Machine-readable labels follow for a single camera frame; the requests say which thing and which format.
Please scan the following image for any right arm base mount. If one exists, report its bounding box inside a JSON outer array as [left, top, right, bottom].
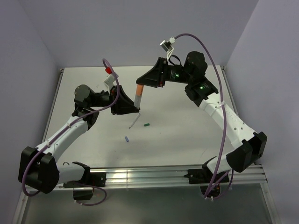
[[184, 168, 229, 198]]

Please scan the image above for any orange highlighter cap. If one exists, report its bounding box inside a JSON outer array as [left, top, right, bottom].
[[136, 84, 144, 96]]

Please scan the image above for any orange highlighter marker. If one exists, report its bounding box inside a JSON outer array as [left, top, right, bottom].
[[134, 95, 142, 110]]

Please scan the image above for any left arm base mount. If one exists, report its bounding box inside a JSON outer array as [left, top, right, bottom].
[[63, 172, 107, 202]]

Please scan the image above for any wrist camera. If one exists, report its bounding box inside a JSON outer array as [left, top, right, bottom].
[[160, 37, 176, 61], [103, 74, 115, 91]]

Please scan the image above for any aluminium mounting rail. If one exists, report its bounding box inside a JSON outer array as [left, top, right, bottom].
[[23, 163, 268, 190]]

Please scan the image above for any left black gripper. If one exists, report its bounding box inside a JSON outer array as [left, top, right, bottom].
[[89, 85, 140, 115]]

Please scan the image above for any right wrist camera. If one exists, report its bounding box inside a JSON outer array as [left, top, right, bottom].
[[160, 37, 176, 61]]

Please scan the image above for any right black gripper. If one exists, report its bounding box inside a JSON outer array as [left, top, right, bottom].
[[136, 57, 192, 88]]

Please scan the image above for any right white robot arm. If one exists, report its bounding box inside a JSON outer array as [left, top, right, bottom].
[[136, 51, 267, 182]]

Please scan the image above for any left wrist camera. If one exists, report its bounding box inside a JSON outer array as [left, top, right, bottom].
[[103, 74, 115, 91]]

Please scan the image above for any white blue acrylic marker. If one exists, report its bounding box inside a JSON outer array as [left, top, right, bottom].
[[129, 113, 141, 129]]

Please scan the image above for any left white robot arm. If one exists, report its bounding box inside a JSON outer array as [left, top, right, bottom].
[[18, 84, 140, 196]]

